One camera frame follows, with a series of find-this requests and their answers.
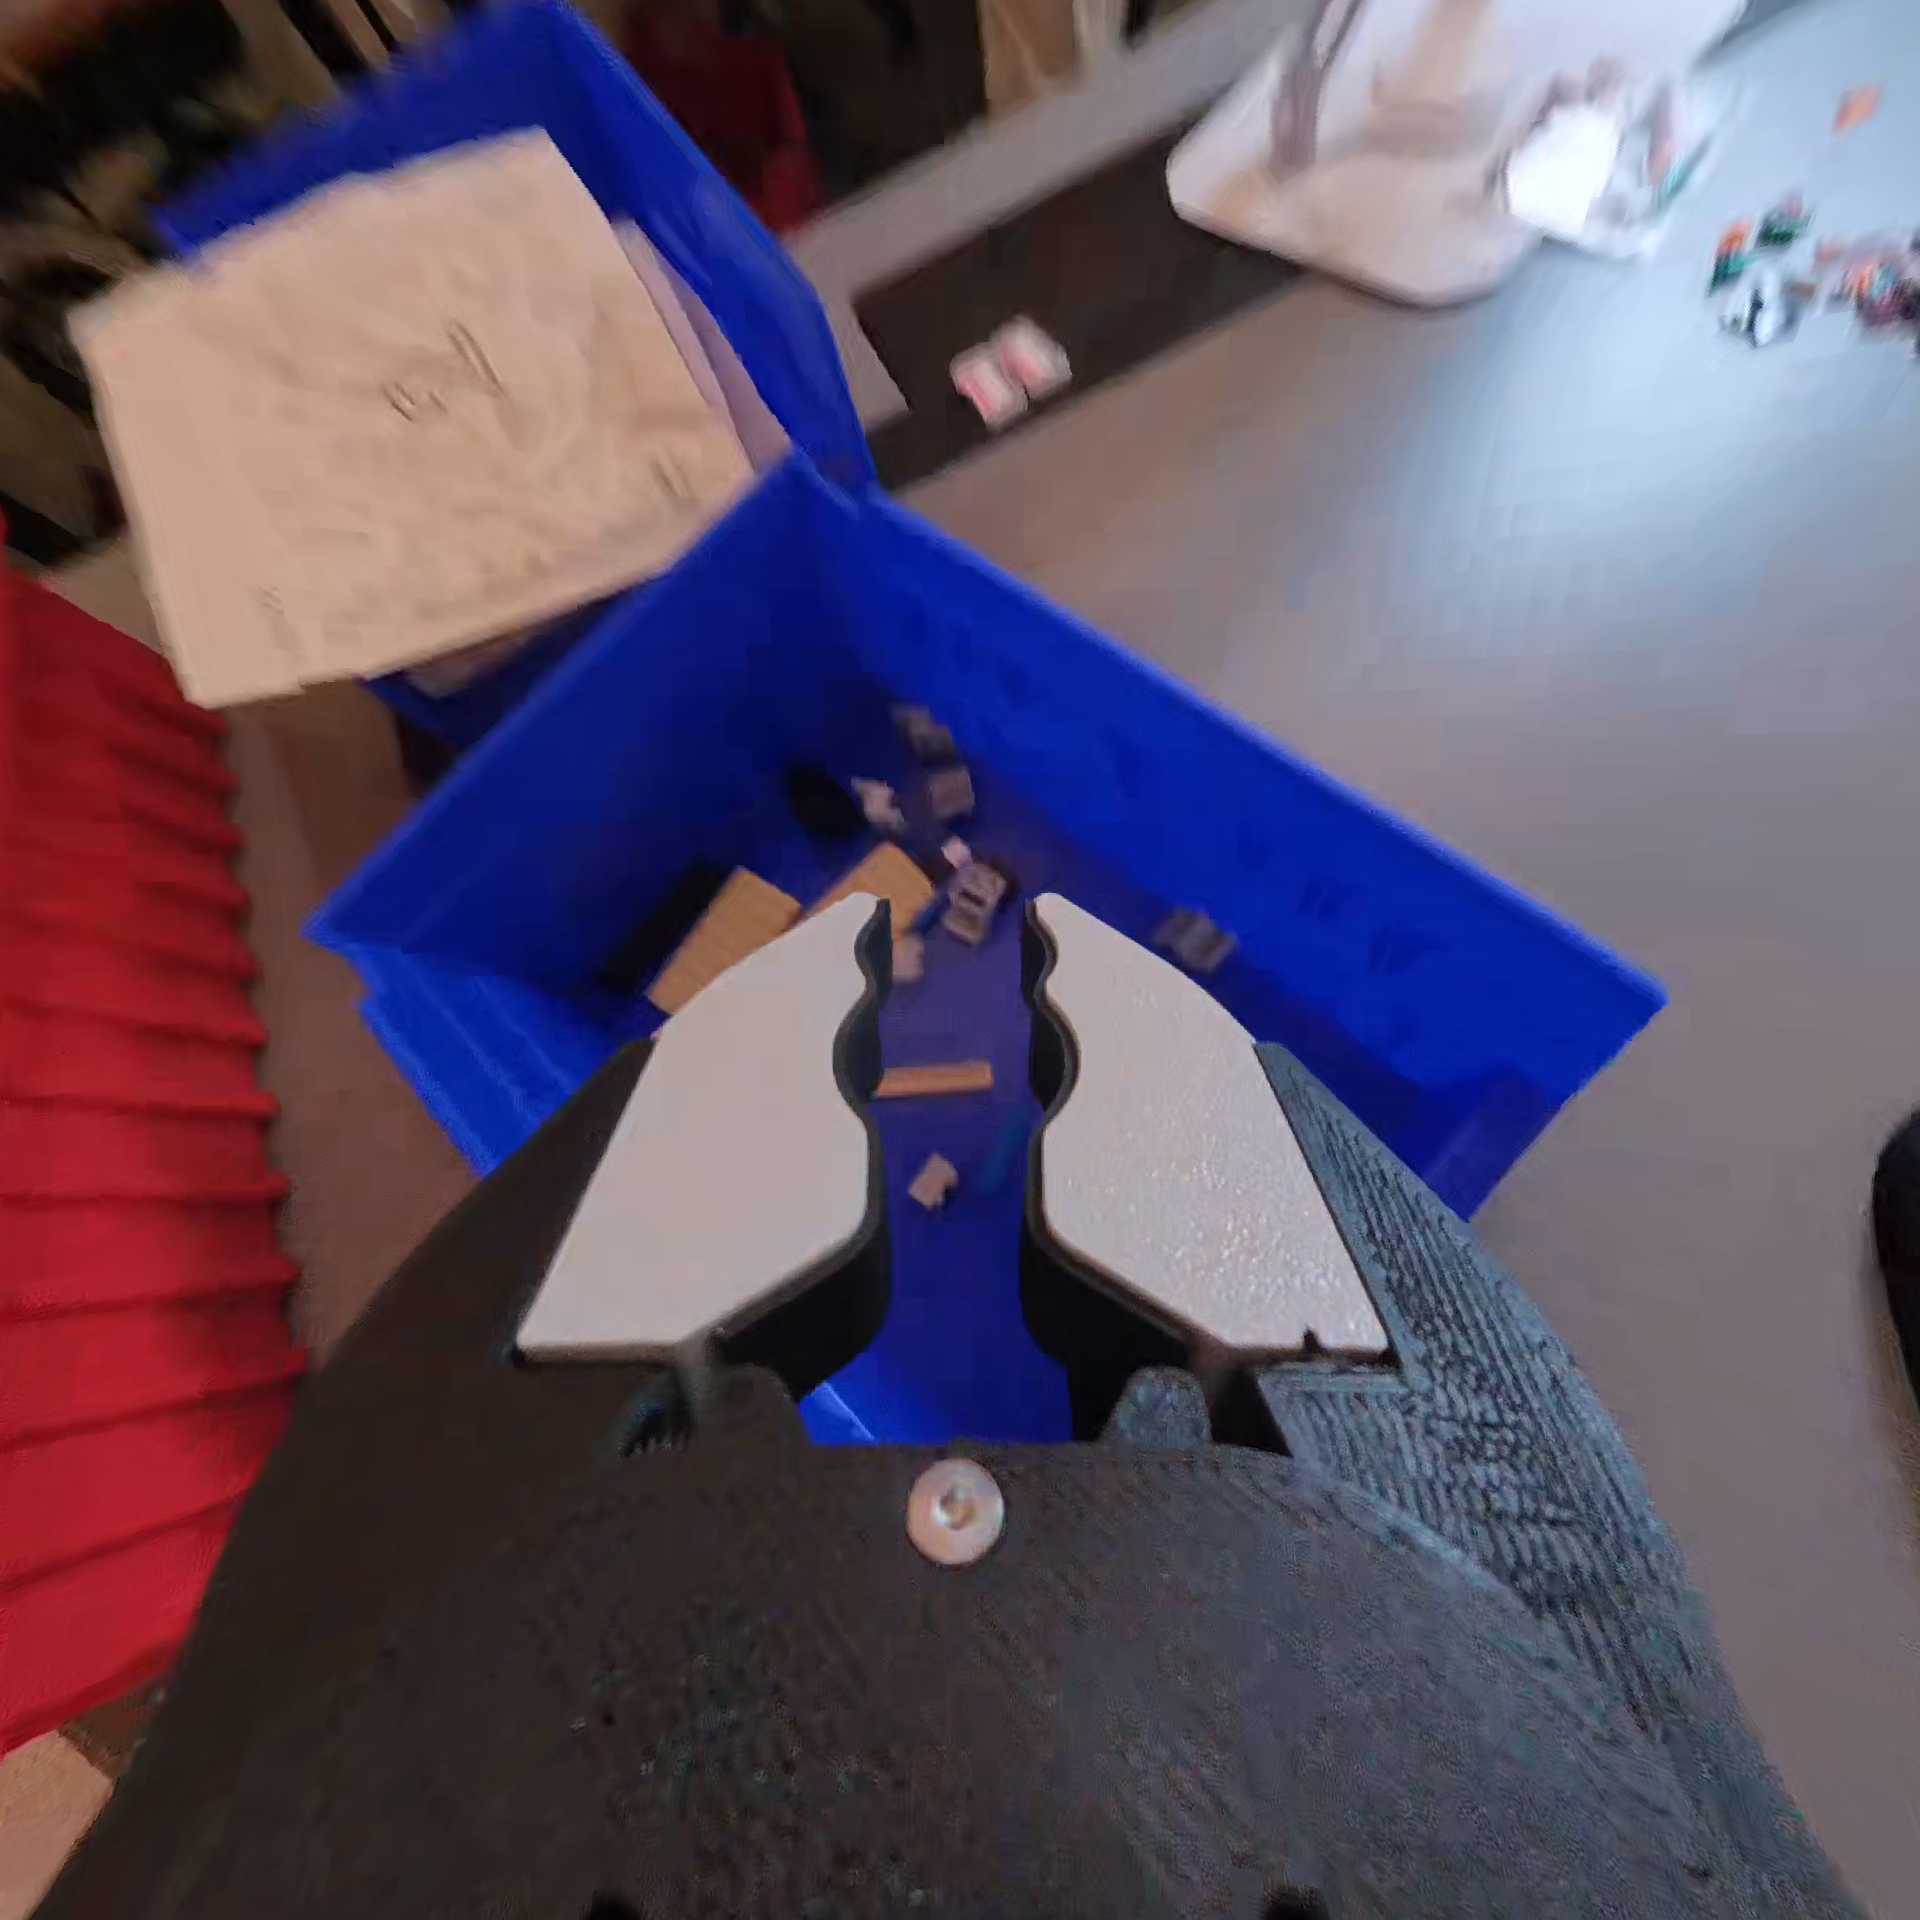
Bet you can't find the red storage bin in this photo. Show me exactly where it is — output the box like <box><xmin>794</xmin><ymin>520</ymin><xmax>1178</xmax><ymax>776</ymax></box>
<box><xmin>0</xmin><ymin>516</ymin><xmax>305</xmax><ymax>1760</ymax></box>

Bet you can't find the white book stand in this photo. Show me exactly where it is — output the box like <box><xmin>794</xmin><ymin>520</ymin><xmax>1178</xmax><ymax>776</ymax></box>
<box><xmin>1164</xmin><ymin>0</ymin><xmax>1752</xmax><ymax>303</ymax></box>

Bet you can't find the pile of small lego pieces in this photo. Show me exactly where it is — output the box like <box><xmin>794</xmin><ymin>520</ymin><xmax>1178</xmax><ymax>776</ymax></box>
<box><xmin>1702</xmin><ymin>197</ymin><xmax>1920</xmax><ymax>351</ymax></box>

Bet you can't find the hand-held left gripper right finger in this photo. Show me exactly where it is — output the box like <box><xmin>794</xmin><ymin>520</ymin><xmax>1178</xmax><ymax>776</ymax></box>
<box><xmin>1020</xmin><ymin>891</ymin><xmax>1390</xmax><ymax>1390</ymax></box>

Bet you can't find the small white block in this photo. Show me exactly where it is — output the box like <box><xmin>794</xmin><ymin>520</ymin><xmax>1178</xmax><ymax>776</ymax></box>
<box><xmin>953</xmin><ymin>320</ymin><xmax>1071</xmax><ymax>427</ymax></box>

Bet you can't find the blue storage bin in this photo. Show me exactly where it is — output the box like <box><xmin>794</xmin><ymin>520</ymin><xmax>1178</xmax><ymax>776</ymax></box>
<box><xmin>149</xmin><ymin>0</ymin><xmax>879</xmax><ymax>755</ymax></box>
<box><xmin>305</xmin><ymin>453</ymin><xmax>1665</xmax><ymax>1449</ymax></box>

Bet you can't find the tan lego plate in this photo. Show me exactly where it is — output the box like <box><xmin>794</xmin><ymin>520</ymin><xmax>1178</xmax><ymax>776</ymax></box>
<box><xmin>641</xmin><ymin>873</ymin><xmax>807</xmax><ymax>1014</ymax></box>
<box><xmin>807</xmin><ymin>848</ymin><xmax>938</xmax><ymax>938</ymax></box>

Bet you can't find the white printed paper bag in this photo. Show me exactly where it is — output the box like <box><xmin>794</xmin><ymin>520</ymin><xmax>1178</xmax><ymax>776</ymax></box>
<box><xmin>65</xmin><ymin>129</ymin><xmax>763</xmax><ymax>712</ymax></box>

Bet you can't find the sticker sheet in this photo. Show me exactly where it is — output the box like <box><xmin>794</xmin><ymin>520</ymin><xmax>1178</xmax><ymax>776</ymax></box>
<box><xmin>1498</xmin><ymin>84</ymin><xmax>1711</xmax><ymax>245</ymax></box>

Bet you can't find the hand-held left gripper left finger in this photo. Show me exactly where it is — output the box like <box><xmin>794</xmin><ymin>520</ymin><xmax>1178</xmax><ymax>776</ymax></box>
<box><xmin>516</xmin><ymin>891</ymin><xmax>894</xmax><ymax>1390</ymax></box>

